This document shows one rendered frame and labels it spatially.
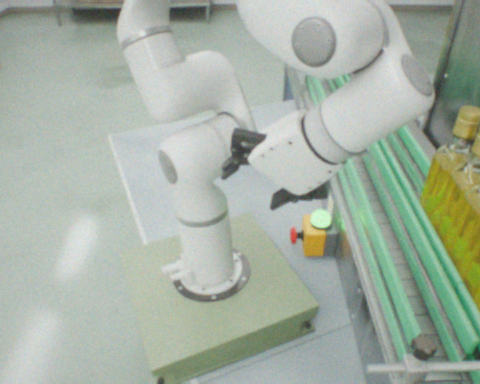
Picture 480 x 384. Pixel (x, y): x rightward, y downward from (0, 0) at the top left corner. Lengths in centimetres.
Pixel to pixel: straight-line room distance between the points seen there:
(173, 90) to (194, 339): 41
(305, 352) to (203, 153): 41
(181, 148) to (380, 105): 32
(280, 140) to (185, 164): 18
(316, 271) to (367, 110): 56
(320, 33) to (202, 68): 31
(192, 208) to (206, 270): 14
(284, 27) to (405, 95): 13
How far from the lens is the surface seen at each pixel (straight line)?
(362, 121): 46
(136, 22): 68
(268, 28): 44
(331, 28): 41
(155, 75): 66
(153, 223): 109
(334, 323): 88
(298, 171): 55
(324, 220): 94
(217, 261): 78
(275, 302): 80
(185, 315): 80
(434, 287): 74
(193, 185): 66
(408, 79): 45
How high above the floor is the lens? 145
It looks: 37 degrees down
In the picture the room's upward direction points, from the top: straight up
